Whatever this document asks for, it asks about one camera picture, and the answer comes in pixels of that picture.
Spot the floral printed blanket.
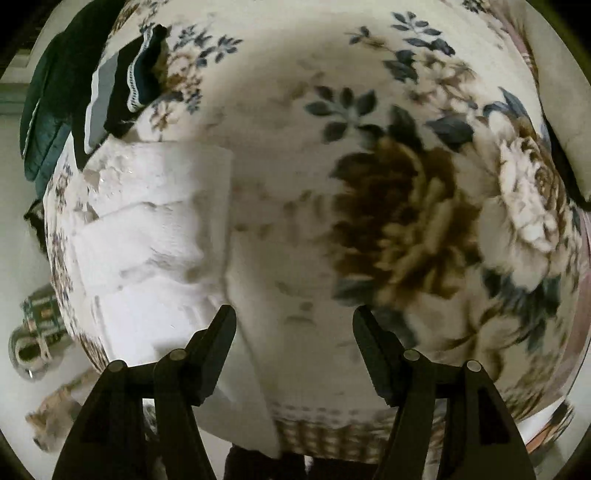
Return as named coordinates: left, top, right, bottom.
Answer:
left=44, top=0, right=591, bottom=464

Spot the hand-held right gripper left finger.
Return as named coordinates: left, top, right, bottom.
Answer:
left=52, top=305, right=238, bottom=480

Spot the dark green garment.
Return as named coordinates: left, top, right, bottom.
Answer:
left=19, top=0, right=127, bottom=183

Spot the beige pillow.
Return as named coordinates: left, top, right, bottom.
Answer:
left=521, top=9, right=591, bottom=204

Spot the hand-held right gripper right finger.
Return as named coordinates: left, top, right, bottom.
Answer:
left=353, top=305, right=537, bottom=480

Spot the white towel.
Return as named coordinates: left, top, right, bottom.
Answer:
left=73, top=141, right=283, bottom=457

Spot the grey folded garment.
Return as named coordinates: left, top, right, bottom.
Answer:
left=84, top=52, right=122, bottom=155

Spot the tan furry slipper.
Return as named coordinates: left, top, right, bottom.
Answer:
left=25, top=369, right=100, bottom=453

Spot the green patterned slipper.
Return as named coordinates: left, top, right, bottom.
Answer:
left=8, top=284, right=75, bottom=381

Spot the black garment with white trim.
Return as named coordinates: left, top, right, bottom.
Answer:
left=102, top=24, right=169, bottom=139

